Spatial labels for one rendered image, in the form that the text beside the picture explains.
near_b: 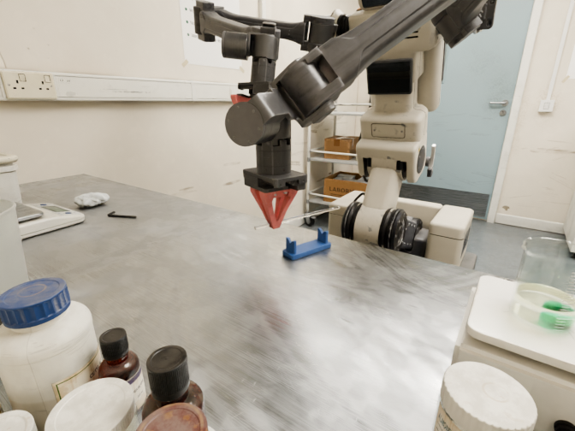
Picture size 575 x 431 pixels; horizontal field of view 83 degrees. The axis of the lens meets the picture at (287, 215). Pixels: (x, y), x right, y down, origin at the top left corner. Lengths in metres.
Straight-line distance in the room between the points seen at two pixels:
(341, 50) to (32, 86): 1.16
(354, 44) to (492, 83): 2.86
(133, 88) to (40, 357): 1.39
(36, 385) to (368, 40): 0.52
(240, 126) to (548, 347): 0.39
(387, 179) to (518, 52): 2.26
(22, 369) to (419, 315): 0.43
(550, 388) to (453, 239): 1.09
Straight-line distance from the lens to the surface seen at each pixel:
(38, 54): 1.55
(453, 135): 3.37
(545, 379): 0.36
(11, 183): 1.13
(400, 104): 1.25
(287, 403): 0.37
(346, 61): 0.50
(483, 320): 0.36
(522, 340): 0.35
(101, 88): 1.56
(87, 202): 1.03
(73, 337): 0.34
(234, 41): 0.84
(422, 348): 0.45
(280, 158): 0.51
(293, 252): 0.61
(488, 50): 3.36
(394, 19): 0.54
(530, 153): 3.36
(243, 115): 0.44
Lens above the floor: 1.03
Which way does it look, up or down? 19 degrees down
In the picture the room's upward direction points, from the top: straight up
